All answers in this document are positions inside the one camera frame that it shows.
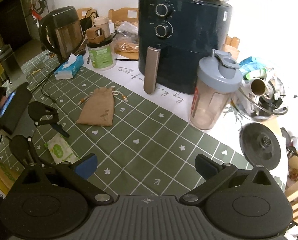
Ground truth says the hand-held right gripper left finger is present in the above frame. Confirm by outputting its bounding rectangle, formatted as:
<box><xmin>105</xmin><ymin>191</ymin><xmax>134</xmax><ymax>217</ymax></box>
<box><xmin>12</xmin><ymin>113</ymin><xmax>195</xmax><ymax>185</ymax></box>
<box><xmin>14</xmin><ymin>153</ymin><xmax>114</xmax><ymax>207</ymax></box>

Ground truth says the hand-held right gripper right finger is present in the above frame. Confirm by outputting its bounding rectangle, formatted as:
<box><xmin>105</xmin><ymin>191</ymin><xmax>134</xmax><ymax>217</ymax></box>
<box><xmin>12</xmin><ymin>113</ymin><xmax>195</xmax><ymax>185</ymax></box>
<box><xmin>180</xmin><ymin>154</ymin><xmax>278</xmax><ymax>207</ymax></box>

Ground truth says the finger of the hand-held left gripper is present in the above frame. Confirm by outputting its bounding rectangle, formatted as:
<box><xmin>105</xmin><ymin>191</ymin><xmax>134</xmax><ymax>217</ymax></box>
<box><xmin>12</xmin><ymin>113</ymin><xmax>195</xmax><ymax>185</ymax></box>
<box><xmin>26</xmin><ymin>136</ymin><xmax>57</xmax><ymax>170</ymax></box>
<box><xmin>34</xmin><ymin>107</ymin><xmax>70</xmax><ymax>138</ymax></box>

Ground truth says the green and white wipes pack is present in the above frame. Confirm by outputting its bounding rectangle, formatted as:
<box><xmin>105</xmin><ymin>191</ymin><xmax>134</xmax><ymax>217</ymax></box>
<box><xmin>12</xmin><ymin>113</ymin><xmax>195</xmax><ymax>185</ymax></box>
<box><xmin>44</xmin><ymin>134</ymin><xmax>80</xmax><ymax>165</ymax></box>

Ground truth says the brown drawstring pouch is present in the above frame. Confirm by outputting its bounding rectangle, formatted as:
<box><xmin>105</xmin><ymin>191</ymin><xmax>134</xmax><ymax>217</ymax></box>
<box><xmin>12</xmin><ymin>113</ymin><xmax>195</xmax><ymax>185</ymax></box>
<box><xmin>76</xmin><ymin>86</ymin><xmax>128</xmax><ymax>126</ymax></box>

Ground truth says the black kettle base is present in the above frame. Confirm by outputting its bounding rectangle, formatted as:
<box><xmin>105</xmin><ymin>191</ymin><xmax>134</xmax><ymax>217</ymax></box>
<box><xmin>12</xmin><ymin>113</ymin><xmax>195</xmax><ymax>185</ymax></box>
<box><xmin>240</xmin><ymin>124</ymin><xmax>282</xmax><ymax>167</ymax></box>

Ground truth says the blue tissue pack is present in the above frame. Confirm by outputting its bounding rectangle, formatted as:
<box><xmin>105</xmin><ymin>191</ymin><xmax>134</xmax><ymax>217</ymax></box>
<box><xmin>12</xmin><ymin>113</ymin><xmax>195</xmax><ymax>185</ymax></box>
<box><xmin>54</xmin><ymin>54</ymin><xmax>84</xmax><ymax>80</ymax></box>

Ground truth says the grey-lidded shaker bottle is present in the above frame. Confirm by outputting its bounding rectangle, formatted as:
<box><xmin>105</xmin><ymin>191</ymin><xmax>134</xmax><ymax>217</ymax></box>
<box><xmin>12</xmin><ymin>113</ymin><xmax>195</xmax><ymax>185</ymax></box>
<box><xmin>189</xmin><ymin>49</ymin><xmax>243</xmax><ymax>131</ymax></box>

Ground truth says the green checked tablecloth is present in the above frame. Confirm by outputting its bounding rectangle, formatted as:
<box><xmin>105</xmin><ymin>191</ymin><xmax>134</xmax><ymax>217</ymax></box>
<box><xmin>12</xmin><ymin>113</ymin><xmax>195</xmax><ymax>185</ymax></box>
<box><xmin>0</xmin><ymin>49</ymin><xmax>289</xmax><ymax>198</ymax></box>

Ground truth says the green-labelled jar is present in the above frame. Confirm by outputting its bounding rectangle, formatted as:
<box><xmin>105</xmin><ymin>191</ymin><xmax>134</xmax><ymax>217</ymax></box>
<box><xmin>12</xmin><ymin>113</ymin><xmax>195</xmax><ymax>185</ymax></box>
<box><xmin>87</xmin><ymin>39</ymin><xmax>114</xmax><ymax>69</ymax></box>

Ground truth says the steel electric kettle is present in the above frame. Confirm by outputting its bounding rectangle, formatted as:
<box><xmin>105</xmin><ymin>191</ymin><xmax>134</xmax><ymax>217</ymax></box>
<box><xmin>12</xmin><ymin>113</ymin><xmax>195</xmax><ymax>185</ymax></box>
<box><xmin>38</xmin><ymin>6</ymin><xmax>85</xmax><ymax>63</ymax></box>

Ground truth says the small wooden box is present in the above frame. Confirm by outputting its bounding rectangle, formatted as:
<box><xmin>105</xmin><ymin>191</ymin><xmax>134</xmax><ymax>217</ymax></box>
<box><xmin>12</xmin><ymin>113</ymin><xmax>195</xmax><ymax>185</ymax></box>
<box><xmin>86</xmin><ymin>26</ymin><xmax>107</xmax><ymax>44</ymax></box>

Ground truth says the teal plastic bag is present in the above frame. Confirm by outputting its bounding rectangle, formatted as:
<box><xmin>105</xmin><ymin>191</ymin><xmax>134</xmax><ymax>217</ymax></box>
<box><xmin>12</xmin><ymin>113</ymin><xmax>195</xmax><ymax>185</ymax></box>
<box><xmin>239</xmin><ymin>56</ymin><xmax>267</xmax><ymax>80</ymax></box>

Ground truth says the beige lidded cup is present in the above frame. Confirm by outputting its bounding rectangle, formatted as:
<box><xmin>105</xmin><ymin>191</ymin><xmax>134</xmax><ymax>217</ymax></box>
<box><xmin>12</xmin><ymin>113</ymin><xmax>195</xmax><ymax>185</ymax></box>
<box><xmin>94</xmin><ymin>16</ymin><xmax>111</xmax><ymax>34</ymax></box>

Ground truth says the dark blue air fryer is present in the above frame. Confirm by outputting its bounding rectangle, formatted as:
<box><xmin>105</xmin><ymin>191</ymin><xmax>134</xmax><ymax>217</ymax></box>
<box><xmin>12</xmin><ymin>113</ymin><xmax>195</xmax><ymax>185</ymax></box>
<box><xmin>138</xmin><ymin>0</ymin><xmax>233</xmax><ymax>95</ymax></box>

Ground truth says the thin black cable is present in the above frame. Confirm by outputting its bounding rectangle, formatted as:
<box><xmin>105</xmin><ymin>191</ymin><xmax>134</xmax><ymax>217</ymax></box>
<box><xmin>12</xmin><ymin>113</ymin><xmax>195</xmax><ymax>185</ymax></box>
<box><xmin>26</xmin><ymin>64</ymin><xmax>63</xmax><ymax>103</ymax></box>

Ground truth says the black kettle base cable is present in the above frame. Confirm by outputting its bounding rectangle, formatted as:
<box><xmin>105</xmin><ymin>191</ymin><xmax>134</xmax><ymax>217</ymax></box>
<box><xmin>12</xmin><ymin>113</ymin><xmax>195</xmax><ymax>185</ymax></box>
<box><xmin>280</xmin><ymin>127</ymin><xmax>298</xmax><ymax>161</ymax></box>

